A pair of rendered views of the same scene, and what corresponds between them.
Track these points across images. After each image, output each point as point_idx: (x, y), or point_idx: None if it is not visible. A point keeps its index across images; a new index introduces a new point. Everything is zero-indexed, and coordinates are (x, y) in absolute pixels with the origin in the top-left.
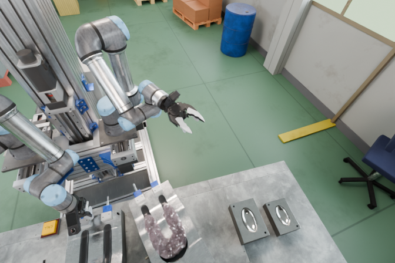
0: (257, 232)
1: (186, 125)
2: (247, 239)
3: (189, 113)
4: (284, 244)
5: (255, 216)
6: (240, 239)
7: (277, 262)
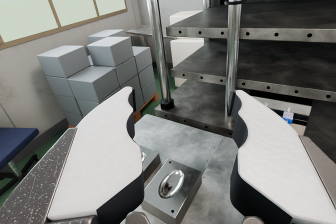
0: (177, 168)
1: (243, 107)
2: (194, 171)
3: (139, 148)
4: (162, 154)
5: (160, 179)
6: (199, 185)
7: (182, 150)
